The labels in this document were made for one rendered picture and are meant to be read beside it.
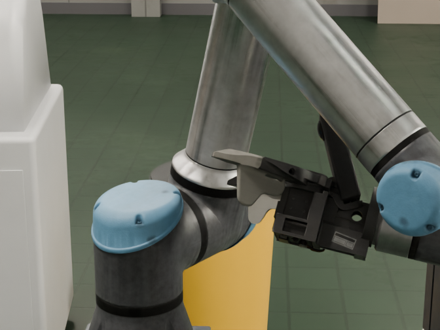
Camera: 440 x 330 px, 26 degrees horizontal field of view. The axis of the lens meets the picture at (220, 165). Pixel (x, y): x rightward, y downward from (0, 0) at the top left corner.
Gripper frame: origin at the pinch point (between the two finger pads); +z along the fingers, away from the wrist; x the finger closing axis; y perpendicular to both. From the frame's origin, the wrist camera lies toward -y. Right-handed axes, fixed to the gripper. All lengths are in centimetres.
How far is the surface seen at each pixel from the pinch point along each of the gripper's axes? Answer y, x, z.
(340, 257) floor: -30, 278, -6
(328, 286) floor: -15, 253, -5
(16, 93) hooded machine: -32, 127, 84
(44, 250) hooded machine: 6, 147, 70
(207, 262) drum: -3, 164, 27
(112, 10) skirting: -299, 810, 308
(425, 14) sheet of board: -358, 795, -11
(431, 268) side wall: 0, 45, -30
